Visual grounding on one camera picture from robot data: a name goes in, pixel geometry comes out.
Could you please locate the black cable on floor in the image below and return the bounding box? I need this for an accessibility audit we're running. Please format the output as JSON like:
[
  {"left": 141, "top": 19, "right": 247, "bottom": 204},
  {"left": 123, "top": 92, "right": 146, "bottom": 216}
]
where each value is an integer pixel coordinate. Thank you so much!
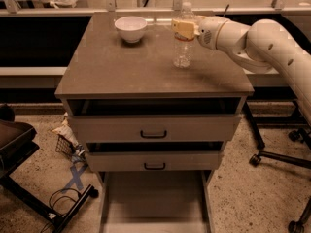
[{"left": 40, "top": 187, "right": 84, "bottom": 233}]

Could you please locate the black drawer handle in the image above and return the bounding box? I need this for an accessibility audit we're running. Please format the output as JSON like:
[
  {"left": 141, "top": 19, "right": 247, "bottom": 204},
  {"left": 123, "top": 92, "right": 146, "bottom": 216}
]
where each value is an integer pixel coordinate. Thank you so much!
[
  {"left": 144, "top": 163, "right": 166, "bottom": 171},
  {"left": 140, "top": 130, "right": 167, "bottom": 139}
]

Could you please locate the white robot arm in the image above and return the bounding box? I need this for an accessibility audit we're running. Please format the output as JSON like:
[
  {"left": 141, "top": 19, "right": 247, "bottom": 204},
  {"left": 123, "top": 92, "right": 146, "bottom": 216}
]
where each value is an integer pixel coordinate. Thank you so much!
[{"left": 171, "top": 16, "right": 311, "bottom": 124}]

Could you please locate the black top drawer handle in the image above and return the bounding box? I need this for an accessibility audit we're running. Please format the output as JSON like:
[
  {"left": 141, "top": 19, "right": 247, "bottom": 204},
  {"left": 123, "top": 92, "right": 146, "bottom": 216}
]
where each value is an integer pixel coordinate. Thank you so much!
[{"left": 140, "top": 130, "right": 167, "bottom": 139}]

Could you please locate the white ceramic bowl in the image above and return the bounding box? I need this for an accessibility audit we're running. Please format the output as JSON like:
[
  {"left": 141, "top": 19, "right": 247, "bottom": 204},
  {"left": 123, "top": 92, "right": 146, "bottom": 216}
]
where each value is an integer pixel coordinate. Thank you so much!
[{"left": 115, "top": 16, "right": 148, "bottom": 43}]

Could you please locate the black wire basket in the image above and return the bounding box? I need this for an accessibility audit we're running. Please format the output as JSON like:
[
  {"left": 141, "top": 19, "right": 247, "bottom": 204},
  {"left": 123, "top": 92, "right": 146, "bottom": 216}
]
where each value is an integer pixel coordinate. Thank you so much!
[{"left": 55, "top": 136, "right": 75, "bottom": 160}]

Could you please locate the black office chair base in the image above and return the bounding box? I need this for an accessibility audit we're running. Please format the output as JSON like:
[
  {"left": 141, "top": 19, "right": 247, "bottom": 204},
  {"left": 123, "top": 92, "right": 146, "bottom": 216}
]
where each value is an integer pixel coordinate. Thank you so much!
[{"left": 242, "top": 99, "right": 311, "bottom": 171}]

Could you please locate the grey drawer cabinet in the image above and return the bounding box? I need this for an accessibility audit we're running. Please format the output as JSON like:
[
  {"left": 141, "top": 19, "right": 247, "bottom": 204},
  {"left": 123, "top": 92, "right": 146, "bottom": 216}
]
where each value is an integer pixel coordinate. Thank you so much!
[{"left": 54, "top": 11, "right": 255, "bottom": 233}]

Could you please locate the top drawer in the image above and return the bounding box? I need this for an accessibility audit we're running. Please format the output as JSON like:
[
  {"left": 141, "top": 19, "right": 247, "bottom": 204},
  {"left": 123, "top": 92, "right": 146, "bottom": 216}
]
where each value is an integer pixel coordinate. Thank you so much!
[{"left": 67, "top": 98, "right": 243, "bottom": 144}]

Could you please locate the middle drawer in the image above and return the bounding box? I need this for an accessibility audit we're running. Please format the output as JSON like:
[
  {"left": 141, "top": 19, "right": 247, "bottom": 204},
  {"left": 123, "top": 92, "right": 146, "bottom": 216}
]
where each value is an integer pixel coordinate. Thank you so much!
[{"left": 86, "top": 142, "right": 224, "bottom": 172}]

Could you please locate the open bottom drawer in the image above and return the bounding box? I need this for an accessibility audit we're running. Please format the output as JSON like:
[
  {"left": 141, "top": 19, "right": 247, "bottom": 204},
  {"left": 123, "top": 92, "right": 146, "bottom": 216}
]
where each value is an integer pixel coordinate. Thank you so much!
[{"left": 99, "top": 171, "right": 214, "bottom": 233}]

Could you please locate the black stand left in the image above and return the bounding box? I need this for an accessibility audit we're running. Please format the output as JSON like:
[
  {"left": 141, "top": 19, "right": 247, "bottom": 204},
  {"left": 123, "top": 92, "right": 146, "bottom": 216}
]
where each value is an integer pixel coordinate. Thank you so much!
[{"left": 0, "top": 104, "right": 98, "bottom": 233}]

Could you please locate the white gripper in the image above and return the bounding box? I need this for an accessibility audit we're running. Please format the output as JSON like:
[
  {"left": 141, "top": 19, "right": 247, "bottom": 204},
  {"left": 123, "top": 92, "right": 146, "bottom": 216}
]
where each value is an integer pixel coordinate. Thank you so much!
[{"left": 171, "top": 16, "right": 226, "bottom": 50}]

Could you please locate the crumpled bag in basket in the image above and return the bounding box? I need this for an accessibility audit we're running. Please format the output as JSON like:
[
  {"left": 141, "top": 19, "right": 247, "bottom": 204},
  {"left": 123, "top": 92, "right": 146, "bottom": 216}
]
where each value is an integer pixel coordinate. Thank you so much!
[{"left": 53, "top": 113, "right": 85, "bottom": 156}]

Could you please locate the black middle drawer handle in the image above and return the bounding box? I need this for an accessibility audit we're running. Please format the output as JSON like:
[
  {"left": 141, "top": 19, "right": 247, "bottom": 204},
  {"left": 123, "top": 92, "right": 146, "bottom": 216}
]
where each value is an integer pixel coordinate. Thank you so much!
[{"left": 144, "top": 163, "right": 166, "bottom": 171}]

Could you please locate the clear plastic water bottle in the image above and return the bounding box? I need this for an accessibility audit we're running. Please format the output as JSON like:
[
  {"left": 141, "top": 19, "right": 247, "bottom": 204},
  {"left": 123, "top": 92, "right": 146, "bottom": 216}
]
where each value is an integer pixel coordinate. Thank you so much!
[{"left": 172, "top": 2, "right": 194, "bottom": 68}]

